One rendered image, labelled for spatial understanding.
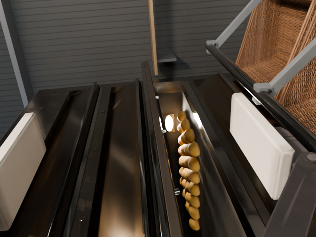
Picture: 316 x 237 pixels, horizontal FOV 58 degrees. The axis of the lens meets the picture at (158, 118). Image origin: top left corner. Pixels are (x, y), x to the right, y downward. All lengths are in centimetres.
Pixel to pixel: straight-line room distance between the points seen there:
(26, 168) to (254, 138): 13
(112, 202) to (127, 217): 10
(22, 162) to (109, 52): 343
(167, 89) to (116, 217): 112
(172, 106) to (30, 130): 174
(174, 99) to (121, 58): 180
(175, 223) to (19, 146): 53
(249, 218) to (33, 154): 76
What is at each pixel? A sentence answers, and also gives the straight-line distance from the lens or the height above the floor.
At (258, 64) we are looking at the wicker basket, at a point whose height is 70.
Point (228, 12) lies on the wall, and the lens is 370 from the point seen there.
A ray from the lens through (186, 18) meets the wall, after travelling 358.
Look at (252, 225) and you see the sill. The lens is 88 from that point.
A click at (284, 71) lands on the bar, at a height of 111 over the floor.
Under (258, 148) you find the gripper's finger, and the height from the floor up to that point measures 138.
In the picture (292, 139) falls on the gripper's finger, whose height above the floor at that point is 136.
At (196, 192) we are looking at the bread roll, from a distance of 160.
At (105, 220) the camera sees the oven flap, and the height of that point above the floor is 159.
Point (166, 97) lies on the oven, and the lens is 188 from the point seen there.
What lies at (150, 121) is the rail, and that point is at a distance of 105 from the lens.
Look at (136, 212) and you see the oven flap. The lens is 88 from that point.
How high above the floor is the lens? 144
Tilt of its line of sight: 3 degrees down
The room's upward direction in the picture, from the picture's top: 96 degrees counter-clockwise
